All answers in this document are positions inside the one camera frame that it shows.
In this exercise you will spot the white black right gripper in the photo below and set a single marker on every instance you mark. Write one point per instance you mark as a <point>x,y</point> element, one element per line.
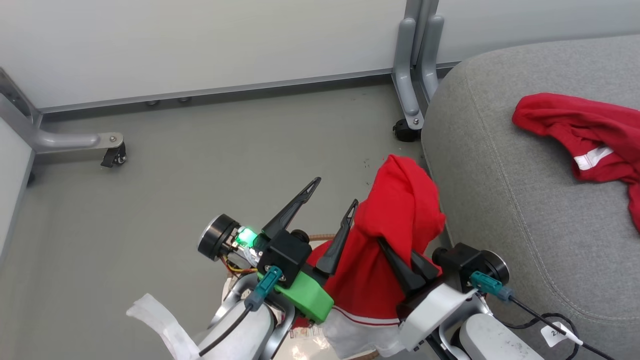
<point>435,310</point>

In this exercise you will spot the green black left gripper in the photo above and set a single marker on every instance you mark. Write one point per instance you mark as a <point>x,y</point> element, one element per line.
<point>307,300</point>

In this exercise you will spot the red garment with white hem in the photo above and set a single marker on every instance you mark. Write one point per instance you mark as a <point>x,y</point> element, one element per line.
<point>400,200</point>

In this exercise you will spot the red garment with white stripe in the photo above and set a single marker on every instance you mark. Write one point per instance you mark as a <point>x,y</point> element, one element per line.
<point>560,117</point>

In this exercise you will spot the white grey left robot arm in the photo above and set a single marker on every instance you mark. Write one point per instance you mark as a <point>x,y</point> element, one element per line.
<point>240,335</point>

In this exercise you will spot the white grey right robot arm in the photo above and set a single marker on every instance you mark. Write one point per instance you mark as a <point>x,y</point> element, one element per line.
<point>490,340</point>

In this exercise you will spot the grey fabric sofa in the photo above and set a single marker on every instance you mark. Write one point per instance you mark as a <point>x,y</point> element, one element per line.
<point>500,175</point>

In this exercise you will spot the black caster wheel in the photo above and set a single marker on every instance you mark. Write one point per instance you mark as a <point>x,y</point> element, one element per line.
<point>406,132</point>
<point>114,156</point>

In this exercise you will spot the grey metal partition foot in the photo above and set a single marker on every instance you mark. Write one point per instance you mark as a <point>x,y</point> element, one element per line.
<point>431,50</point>
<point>75,140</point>
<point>404,75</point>

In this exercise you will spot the white plastic wrap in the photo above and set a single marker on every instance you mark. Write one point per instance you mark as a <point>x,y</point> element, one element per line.
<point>160,320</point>

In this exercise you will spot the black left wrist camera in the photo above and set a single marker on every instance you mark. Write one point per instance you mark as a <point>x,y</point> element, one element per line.
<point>285,255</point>

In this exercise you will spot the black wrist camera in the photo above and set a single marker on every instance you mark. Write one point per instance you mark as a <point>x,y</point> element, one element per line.
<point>462,262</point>
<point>285,255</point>

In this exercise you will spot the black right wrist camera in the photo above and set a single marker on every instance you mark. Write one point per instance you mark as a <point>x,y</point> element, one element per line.
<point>462,262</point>

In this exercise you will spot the grey partition bottom rail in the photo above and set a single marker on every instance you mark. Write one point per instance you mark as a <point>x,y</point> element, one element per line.
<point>225,90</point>

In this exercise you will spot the small round rail foot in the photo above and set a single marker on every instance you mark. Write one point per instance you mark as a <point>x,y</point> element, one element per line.
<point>152,102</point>
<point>184,99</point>

